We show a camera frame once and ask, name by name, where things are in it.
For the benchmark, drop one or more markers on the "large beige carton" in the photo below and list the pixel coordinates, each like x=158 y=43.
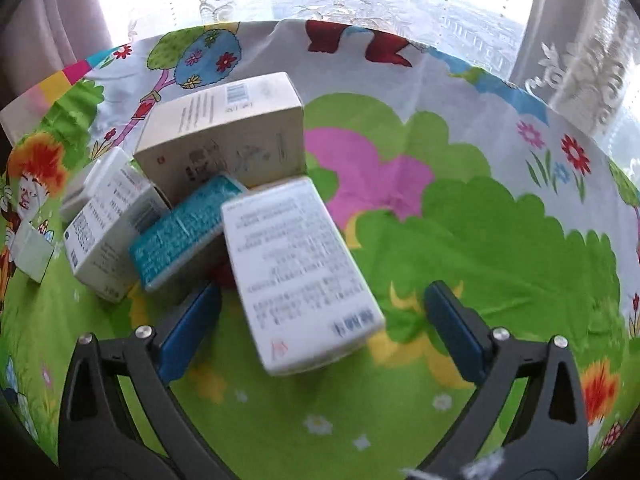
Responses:
x=215 y=130

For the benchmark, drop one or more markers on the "large white printed carton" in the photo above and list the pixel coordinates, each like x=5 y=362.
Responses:
x=290 y=270

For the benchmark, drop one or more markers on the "beige curtain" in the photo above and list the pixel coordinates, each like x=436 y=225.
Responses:
x=65 y=10

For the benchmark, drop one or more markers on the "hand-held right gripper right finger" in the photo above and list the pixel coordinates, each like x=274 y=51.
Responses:
x=455 y=330

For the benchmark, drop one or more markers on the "cartoon printed blanket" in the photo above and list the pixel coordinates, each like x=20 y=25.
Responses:
x=450 y=220

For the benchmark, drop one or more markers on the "teal carton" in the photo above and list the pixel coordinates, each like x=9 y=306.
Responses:
x=180 y=230

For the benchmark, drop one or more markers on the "small pale green carton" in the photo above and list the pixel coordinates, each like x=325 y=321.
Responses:
x=32 y=252

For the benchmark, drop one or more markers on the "white carton with code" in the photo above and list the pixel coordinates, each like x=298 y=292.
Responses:
x=105 y=240

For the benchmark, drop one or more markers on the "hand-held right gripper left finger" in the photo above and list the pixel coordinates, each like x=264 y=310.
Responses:
x=190 y=330

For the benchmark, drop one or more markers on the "plain white carton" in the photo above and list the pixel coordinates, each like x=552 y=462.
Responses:
x=102 y=170

